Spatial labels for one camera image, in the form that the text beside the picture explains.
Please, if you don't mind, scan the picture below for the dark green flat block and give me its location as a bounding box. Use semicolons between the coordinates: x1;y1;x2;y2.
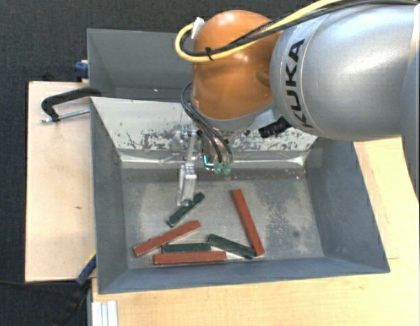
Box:
206;233;256;260
161;242;212;254
165;192;206;229

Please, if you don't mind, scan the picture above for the black cylinder on white bracket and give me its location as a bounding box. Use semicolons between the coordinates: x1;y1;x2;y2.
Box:
245;109;292;139

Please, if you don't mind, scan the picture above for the pale cardboard board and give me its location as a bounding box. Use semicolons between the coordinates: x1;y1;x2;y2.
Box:
24;81;98;283

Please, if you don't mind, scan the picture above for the grey metal bin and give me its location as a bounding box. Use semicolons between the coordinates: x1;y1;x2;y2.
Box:
86;28;391;295

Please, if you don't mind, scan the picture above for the red-brown flat block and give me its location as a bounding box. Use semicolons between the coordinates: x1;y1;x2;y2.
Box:
229;188;266;257
152;250;227;266
132;219;202;258

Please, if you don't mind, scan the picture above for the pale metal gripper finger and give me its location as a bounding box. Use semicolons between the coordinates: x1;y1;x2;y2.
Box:
176;166;189;206
185;162;198;206

